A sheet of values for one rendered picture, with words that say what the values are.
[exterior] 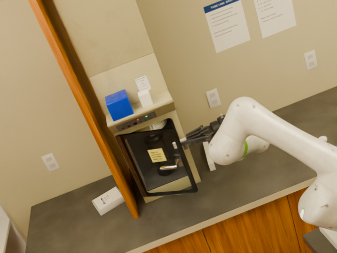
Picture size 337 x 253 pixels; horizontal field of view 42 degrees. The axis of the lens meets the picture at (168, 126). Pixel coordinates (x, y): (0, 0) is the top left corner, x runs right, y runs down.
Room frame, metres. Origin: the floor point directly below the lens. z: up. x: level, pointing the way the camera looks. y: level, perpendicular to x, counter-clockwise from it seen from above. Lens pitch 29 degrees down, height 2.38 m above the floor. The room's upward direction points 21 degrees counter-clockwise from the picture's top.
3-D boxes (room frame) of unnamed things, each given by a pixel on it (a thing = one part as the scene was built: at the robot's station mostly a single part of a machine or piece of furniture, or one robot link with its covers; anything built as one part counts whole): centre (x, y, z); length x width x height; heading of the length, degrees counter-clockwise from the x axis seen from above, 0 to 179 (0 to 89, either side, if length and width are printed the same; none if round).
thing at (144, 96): (1.87, 0.05, 1.54); 0.05 x 0.05 x 0.06; 88
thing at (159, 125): (2.03, 0.08, 1.34); 0.18 x 0.18 x 0.05
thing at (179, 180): (1.85, 0.11, 1.19); 0.30 x 0.01 x 0.40; 65
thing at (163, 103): (1.87, 0.10, 1.46); 0.32 x 0.12 x 0.10; 91
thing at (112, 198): (2.04, 0.46, 0.96); 0.16 x 0.12 x 0.04; 108
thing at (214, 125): (1.82, -0.18, 1.28); 0.09 x 0.08 x 0.07; 91
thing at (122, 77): (2.05, 0.10, 1.33); 0.32 x 0.25 x 0.77; 91
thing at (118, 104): (1.87, 0.18, 1.56); 0.10 x 0.10 x 0.09; 1
